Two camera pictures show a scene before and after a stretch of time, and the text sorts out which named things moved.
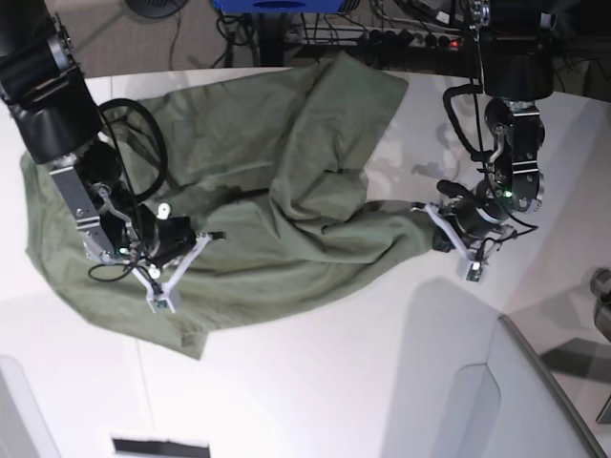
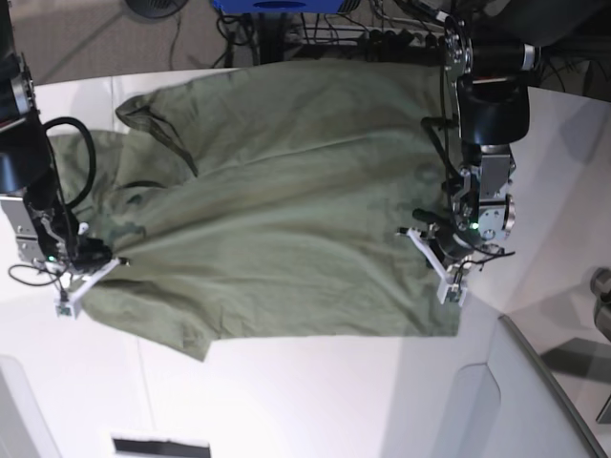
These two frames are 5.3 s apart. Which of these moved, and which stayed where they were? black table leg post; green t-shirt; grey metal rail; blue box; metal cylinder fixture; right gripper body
Moved: right gripper body; green t-shirt
Stayed: grey metal rail; blue box; metal cylinder fixture; black table leg post
